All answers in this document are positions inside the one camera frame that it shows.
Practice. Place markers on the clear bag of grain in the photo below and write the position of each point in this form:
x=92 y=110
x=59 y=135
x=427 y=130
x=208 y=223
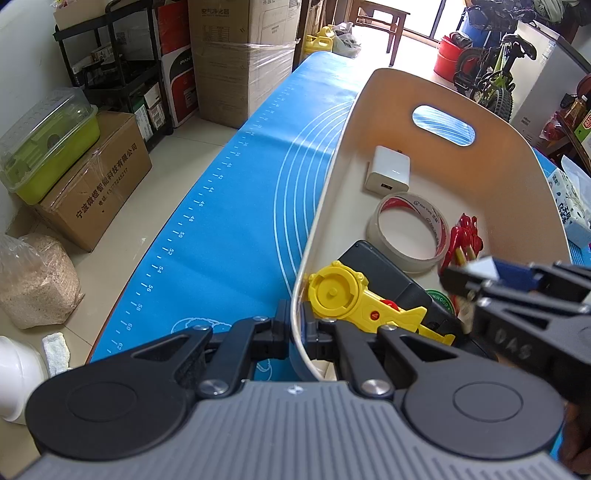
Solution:
x=37 y=286

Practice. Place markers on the white jar green lid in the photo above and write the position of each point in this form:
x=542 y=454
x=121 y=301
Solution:
x=18 y=378

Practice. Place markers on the white sponge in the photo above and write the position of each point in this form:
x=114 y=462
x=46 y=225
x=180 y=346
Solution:
x=56 y=353

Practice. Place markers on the open cardboard box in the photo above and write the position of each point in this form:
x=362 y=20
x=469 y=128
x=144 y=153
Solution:
x=92 y=14

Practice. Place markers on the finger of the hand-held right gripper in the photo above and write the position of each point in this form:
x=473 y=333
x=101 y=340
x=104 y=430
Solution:
x=554 y=279
x=461 y=281

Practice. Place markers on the black case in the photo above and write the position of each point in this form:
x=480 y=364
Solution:
x=383 y=272

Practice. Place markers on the black shelf rack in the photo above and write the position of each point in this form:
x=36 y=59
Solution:
x=120 y=78

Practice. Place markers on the yellow toy gun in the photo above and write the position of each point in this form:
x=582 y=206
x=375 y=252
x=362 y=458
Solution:
x=337 y=290

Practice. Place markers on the white plastic bag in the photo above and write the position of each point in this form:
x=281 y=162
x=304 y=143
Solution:
x=347 y=42

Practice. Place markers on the blue barrel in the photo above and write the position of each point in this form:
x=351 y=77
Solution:
x=473 y=30

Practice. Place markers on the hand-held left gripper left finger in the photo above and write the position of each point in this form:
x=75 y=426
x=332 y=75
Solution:
x=270 y=337

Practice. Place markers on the tissue pack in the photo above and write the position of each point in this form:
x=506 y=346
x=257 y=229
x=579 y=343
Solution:
x=570 y=203

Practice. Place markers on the white chest freezer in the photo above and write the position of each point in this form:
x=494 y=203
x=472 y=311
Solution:
x=547 y=87

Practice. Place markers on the plastic-wrapped cardboard box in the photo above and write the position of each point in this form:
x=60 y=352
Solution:
x=242 y=87

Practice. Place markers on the small white block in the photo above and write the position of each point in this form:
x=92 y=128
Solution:
x=482 y=268

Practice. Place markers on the stacked red buckets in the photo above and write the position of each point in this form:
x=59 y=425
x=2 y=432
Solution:
x=444 y=60

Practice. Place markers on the green container clear lid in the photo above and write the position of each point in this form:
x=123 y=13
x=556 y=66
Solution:
x=51 y=161

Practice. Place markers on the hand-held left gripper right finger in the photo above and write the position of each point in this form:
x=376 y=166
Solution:
x=310 y=334

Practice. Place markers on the brown cardboard box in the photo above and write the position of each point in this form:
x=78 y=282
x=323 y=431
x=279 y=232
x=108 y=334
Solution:
x=101 y=189

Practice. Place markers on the green children's bicycle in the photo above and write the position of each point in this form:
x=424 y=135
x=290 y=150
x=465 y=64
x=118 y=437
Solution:
x=494 y=81

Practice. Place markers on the white bottle green label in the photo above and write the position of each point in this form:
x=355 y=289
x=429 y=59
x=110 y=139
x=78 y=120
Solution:
x=438 y=300

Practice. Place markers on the white charger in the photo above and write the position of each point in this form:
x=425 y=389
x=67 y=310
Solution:
x=388 y=168

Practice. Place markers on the blue silicone mat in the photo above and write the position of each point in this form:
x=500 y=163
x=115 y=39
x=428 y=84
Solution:
x=240 y=207

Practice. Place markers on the wooden side table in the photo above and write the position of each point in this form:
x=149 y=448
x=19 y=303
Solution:
x=565 y=138

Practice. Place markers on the yellow oil jug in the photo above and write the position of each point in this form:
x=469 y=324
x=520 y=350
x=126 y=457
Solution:
x=325 y=36
x=316 y=50

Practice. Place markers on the wooden stool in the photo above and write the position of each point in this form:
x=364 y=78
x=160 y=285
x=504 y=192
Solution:
x=378 y=11

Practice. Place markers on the red and white appliance box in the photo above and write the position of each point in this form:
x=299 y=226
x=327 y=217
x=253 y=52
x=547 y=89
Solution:
x=182 y=83

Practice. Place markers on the beige plastic bin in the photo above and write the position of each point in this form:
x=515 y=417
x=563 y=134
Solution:
x=508 y=184

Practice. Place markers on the clear tape roll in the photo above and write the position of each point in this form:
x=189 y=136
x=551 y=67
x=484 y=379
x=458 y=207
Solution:
x=438 y=230

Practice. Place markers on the amber bottle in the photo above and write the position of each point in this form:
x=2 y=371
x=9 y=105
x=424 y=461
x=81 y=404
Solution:
x=577 y=108

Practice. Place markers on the tall printed cardboard box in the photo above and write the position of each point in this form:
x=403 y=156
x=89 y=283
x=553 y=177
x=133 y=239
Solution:
x=235 y=21

